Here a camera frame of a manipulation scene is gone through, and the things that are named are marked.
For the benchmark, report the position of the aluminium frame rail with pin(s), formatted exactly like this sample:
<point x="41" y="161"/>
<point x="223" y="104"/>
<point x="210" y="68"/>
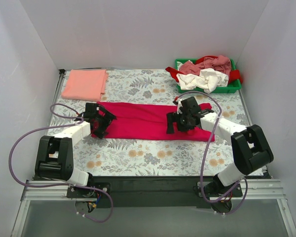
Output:
<point x="260" y="209"/>

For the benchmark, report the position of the white crumpled t shirt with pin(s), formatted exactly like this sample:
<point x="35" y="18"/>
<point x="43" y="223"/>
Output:
<point x="208" y="80"/>

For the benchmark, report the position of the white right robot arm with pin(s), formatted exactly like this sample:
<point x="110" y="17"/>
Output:
<point x="250" y="148"/>

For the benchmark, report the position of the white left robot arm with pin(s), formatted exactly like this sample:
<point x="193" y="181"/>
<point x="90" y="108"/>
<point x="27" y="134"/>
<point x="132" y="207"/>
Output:
<point x="55" y="156"/>

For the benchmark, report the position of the dusty pink crumpled t shirt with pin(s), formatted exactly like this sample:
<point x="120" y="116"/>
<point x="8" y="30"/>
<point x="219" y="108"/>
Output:
<point x="217" y="63"/>

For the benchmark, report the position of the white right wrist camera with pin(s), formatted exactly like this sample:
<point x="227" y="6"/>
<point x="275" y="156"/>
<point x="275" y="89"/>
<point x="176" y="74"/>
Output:
<point x="178" y="103"/>

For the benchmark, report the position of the folded salmon pink t shirt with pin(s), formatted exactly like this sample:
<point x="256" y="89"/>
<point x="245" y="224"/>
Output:
<point x="87" y="85"/>

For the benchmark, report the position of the red crumpled t shirt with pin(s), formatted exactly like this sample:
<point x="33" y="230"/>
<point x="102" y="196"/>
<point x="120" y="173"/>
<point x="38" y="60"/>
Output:
<point x="235" y="75"/>

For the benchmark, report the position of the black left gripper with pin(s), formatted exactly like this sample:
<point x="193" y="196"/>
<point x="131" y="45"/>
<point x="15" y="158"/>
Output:
<point x="102" y="121"/>

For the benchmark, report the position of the magenta t shirt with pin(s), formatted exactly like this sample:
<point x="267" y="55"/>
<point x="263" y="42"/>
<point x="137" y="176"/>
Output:
<point x="146" y="122"/>

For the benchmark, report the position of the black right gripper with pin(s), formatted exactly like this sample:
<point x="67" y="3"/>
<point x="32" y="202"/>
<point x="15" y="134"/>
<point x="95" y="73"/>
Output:
<point x="176" y="119"/>

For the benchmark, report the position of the floral patterned table mat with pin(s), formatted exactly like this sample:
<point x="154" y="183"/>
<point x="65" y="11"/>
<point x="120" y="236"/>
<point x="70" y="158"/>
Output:
<point x="130" y="157"/>

